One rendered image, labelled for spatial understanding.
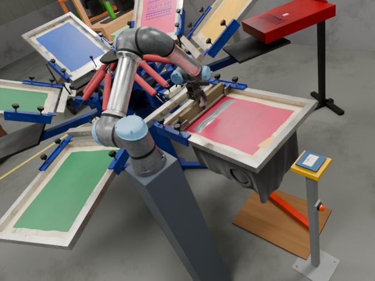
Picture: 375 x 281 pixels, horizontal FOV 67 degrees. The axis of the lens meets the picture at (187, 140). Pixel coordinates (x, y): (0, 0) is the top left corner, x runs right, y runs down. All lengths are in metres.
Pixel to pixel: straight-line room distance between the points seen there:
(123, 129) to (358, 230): 1.79
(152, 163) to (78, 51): 2.22
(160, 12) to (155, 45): 1.96
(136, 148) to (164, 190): 0.24
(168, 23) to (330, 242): 2.38
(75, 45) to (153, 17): 0.86
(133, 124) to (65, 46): 2.27
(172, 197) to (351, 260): 1.35
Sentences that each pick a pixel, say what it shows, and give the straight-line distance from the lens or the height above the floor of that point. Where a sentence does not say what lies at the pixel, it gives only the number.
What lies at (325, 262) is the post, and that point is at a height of 0.01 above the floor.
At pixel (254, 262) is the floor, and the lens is 2.21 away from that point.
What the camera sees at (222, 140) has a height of 0.96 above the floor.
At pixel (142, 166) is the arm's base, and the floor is 1.25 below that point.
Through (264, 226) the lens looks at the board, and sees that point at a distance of 2.32.
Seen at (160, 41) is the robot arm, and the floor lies 1.60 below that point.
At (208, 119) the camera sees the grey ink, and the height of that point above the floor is 0.96.
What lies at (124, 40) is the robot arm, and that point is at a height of 1.64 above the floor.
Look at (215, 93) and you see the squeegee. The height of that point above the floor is 1.03.
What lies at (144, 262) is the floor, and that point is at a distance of 2.47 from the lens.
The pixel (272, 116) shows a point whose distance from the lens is 1.71.
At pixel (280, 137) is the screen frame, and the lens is 1.49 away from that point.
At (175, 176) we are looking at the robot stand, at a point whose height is 1.13.
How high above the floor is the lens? 1.96
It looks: 36 degrees down
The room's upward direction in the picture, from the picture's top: 21 degrees counter-clockwise
